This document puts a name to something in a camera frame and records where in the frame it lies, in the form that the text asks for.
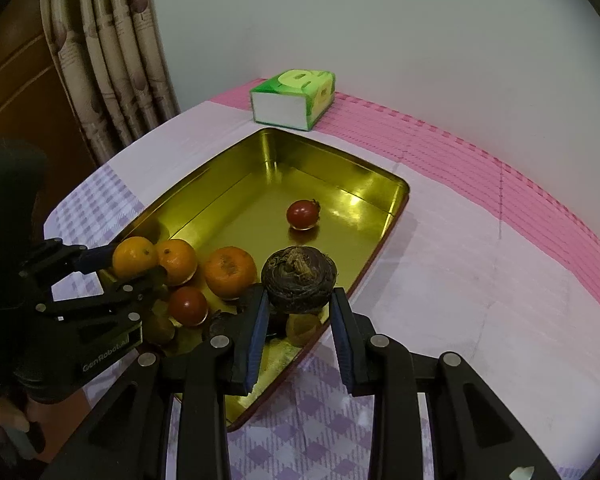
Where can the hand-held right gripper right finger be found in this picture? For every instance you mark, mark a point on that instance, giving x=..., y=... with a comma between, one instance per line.
x=341, y=342

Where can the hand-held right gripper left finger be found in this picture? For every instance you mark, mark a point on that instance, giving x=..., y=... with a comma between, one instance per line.
x=257, y=342

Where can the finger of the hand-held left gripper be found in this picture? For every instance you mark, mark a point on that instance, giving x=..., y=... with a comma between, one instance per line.
x=92, y=257
x=130, y=295

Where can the small smooth orange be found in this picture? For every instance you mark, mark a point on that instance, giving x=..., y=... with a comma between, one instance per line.
x=132, y=257

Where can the small green-brown longan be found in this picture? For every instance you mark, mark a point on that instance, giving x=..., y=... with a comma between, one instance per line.
x=158, y=329
x=301, y=329

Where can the large orange with stem dot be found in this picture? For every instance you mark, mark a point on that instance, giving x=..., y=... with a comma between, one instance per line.
x=178, y=261

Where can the dark water chestnut with sprout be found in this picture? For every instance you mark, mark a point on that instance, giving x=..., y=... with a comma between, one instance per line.
x=299, y=280

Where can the orange with rough top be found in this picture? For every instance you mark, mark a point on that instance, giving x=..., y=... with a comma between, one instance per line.
x=229, y=272

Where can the red tomato with stem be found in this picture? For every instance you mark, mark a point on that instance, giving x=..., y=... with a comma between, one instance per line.
x=302, y=214

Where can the gold and maroon tin box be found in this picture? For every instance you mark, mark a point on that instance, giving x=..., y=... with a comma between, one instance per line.
x=260, y=195

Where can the brown wooden door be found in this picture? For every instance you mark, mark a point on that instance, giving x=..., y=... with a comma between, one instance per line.
x=25, y=85

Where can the beige patterned curtain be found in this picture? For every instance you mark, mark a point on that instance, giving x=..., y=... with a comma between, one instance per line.
x=115, y=60

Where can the pink checked cloth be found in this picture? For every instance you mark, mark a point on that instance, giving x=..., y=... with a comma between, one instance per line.
x=430, y=150

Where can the green and white tissue box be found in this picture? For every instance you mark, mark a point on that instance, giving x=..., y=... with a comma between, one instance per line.
x=295, y=95

